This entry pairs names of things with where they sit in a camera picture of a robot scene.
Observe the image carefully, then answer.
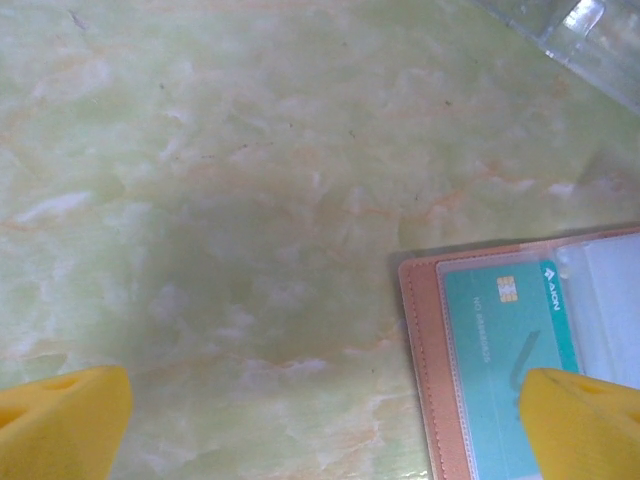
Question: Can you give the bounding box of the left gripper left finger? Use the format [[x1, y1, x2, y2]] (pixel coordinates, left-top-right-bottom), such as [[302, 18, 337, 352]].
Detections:
[[0, 364, 134, 480]]

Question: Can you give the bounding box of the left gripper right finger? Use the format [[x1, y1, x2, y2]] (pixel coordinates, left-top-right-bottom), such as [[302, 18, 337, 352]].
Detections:
[[517, 367, 640, 480]]

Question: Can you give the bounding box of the teal credit card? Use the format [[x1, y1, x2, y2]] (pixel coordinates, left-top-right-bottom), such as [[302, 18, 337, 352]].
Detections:
[[442, 257, 581, 480]]

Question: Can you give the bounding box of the pink leather card holder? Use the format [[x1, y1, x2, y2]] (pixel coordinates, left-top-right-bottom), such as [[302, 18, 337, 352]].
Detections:
[[397, 222, 640, 480]]

